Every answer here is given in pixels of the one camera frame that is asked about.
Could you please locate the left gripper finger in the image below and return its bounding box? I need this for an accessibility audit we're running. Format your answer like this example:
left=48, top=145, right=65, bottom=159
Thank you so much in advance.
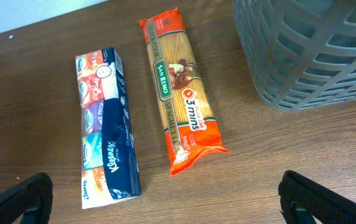
left=0, top=172, right=53, bottom=224

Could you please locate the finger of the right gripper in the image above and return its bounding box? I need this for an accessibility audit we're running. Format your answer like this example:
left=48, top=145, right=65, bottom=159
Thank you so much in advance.
left=278, top=170, right=356, bottom=224

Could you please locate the Kleenex tissue multipack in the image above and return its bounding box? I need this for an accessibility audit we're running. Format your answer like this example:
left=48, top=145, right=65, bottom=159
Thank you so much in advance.
left=75, top=47, right=141, bottom=209

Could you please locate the orange spaghetti packet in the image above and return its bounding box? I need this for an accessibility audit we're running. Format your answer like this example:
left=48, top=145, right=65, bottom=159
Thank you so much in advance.
left=139, top=8, right=229, bottom=175

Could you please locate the grey plastic basket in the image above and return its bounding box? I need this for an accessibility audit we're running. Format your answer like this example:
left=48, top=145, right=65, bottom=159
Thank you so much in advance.
left=233, top=0, right=356, bottom=111

